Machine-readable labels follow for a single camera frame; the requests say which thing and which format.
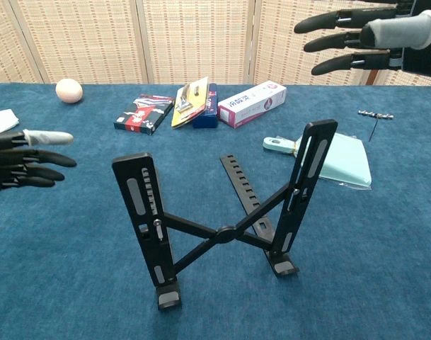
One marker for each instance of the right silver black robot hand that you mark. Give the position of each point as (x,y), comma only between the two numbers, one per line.
(413,35)

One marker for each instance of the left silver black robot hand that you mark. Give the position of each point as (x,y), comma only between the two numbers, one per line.
(10,163)

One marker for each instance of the black folding stand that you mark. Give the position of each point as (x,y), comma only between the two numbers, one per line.
(225,234)

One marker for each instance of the white folded cloth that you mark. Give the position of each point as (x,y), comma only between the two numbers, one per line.
(1,120)

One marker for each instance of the pale pink egg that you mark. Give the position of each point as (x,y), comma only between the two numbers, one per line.
(69,91)

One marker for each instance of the blue table cloth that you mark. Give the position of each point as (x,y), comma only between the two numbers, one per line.
(59,265)

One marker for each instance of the black red card box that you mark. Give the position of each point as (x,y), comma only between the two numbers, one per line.
(141,115)

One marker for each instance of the mint green bagged dustpan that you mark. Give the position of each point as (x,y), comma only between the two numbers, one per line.
(349,166)

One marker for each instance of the white toothpaste box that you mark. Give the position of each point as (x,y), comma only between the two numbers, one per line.
(252,104)

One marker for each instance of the yellow razor blister pack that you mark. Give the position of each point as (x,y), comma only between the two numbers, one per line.
(192,102)

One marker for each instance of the dark blue box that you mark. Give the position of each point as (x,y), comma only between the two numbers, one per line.
(206,119)

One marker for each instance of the woven bamboo folding screen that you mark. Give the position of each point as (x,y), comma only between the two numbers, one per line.
(197,35)

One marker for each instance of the brown wooden post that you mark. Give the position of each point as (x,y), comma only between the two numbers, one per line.
(373,78)

